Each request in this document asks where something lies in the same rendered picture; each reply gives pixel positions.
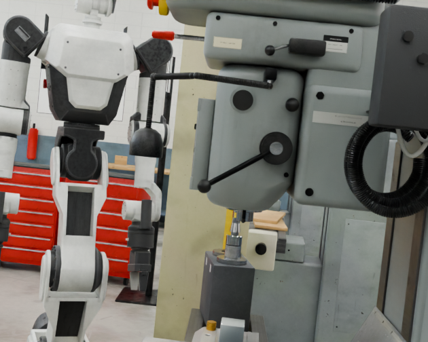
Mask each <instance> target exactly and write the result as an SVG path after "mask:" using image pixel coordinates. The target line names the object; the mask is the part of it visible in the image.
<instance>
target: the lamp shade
mask: <svg viewBox="0 0 428 342"><path fill-rule="evenodd" d="M163 146H164V145H163V142H162V136H161V134H160V133H159V132H158V131H157V130H155V129H152V128H146V127H144V128H140V129H138V130H137V131H135V132H134V134H133V136H132V138H131V141H130V148H129V155H135V156H141V157H156V158H162V153H163Z"/></svg>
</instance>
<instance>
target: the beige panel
mask: <svg viewBox="0 0 428 342"><path fill-rule="evenodd" d="M205 29H206V27H201V26H190V25H186V24H185V26H184V35H193V36H201V37H204V36H205ZM203 49H204V41H192V40H185V39H184V40H183V47H182V54H181V67H180V73H191V72H193V73H195V72H199V73H207V74H214V75H219V72H220V70H216V69H210V68H209V67H208V66H207V62H206V60H205V57H204V53H203ZM216 93H217V82H215V81H209V80H208V81H207V80H200V79H180V80H179V87H178V95H177V108H176V115H175V128H174V134H173V148H172V155H171V168H170V175H169V182H168V195H167V203H166V216H165V223H164V236H163V243H162V256H161V264H160V277H159V284H158V297H157V303H156V317H155V324H154V338H159V339H170V340H176V341H184V340H185V334H186V331H187V327H188V322H189V319H190V313H191V310H192V308H196V309H200V296H201V289H202V277H203V270H204V257H205V252H206V251H213V249H219V248H221V249H225V247H226V235H227V234H229V233H231V231H230V227H231V224H232V214H233V210H229V209H226V208H225V207H222V206H218V205H215V204H213V203H212V202H210V201H209V199H208V197H207V193H201V192H199V190H191V189H189V188H190V177H191V174H192V161H193V154H194V141H195V134H196V130H195V129H194V124H196V121H197V114H198V111H197V108H198V99H199V98H206V99H213V100H215V99H216ZM249 223H250V222H245V223H242V222H241V221H240V233H238V234H239V235H242V237H243V239H242V245H241V252H242V253H241V254H243V255H244V257H245V258H246V253H247V242H248V235H249Z"/></svg>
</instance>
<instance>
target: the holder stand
mask: <svg viewBox="0 0 428 342"><path fill-rule="evenodd" d="M224 253H225V249H221V248H219V249H213V251H206V252H205V257H204V270H203V277H202V289H201V296H200V311H201V313H202V316H203V318H204V322H205V324H206V325H207V321H208V320H213V321H216V323H217V324H216V328H220V326H221V319H222V318H234V319H239V320H245V329H244V332H248V331H249V321H250V313H251V302H252V295H253V283H254V276H255V268H254V267H253V265H252V264H251V263H250V262H249V261H248V260H247V259H246V258H245V257H244V255H243V254H241V253H240V259H238V260H234V259H227V258H225V257H224Z"/></svg>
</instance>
